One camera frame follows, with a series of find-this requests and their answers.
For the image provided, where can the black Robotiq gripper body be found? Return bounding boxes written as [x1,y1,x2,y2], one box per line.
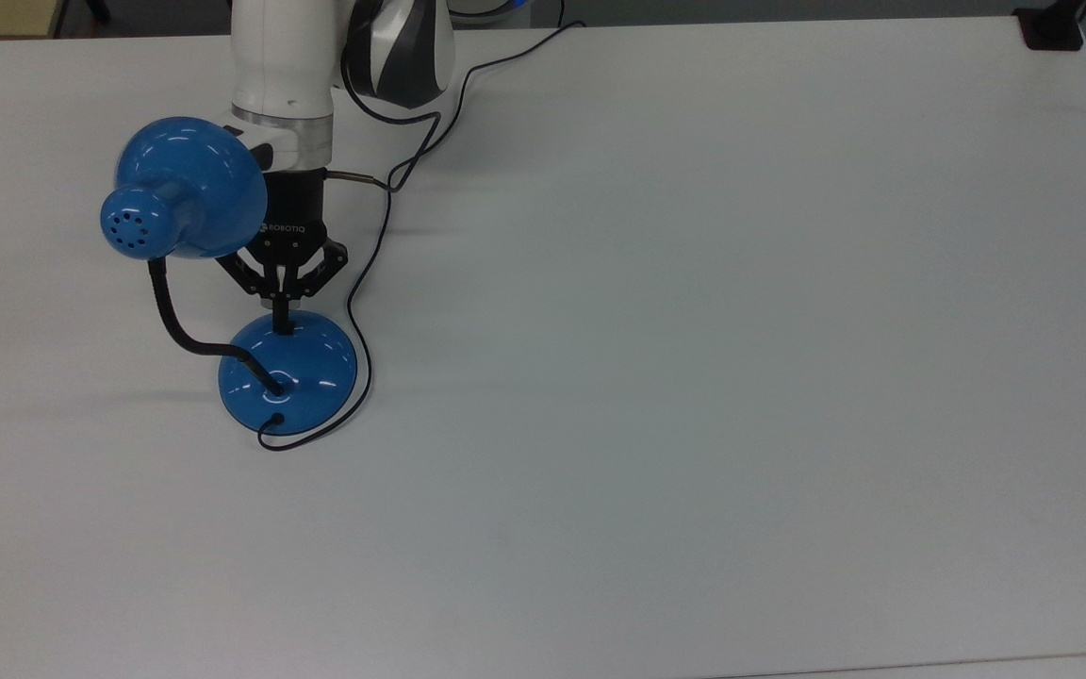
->
[260,167,330,280]

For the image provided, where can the black table clamp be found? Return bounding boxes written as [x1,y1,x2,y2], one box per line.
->
[1013,0,1086,51]

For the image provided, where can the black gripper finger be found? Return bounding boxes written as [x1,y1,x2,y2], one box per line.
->
[216,241,287,333]
[285,238,350,333]

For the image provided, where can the blue gooseneck desk lamp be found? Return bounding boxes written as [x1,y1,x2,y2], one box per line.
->
[100,116,358,437]

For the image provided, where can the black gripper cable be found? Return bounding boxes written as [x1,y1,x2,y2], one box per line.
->
[324,26,443,193]

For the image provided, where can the black lamp power cable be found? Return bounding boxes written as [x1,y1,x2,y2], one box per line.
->
[256,0,587,453]

